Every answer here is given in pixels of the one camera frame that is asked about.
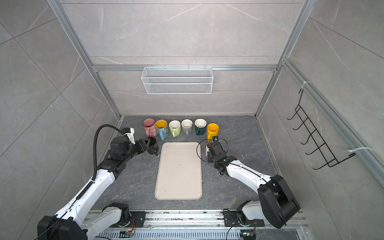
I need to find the black mug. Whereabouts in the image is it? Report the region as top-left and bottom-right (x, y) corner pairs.
(146, 137), (159, 156)

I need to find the pink mug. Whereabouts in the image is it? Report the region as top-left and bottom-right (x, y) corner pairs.
(143, 118), (157, 137)

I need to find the blue butterfly mug yellow inside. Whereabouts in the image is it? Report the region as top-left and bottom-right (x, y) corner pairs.
(155, 120), (169, 141)

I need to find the light green mug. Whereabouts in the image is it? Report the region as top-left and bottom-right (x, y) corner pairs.
(169, 120), (182, 138)

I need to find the grey mug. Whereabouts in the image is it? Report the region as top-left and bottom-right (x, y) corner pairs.
(181, 119), (194, 135)

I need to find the dark green mug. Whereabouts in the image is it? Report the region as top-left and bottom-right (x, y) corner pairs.
(194, 119), (207, 136)

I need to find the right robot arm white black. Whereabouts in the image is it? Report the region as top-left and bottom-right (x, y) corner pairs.
(206, 141), (301, 229)

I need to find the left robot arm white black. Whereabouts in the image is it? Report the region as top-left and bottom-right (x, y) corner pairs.
(37, 124), (158, 240)

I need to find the beige plastic tray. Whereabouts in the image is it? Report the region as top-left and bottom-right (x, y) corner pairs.
(155, 142), (203, 201)

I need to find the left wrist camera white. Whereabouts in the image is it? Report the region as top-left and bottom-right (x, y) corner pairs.
(122, 128), (135, 145)

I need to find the white wire mesh basket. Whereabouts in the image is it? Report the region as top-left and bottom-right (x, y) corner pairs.
(141, 67), (214, 95)

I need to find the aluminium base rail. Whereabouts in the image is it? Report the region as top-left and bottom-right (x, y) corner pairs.
(94, 209), (314, 240)

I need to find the black wire hook rack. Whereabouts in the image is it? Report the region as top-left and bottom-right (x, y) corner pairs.
(287, 89), (356, 170)

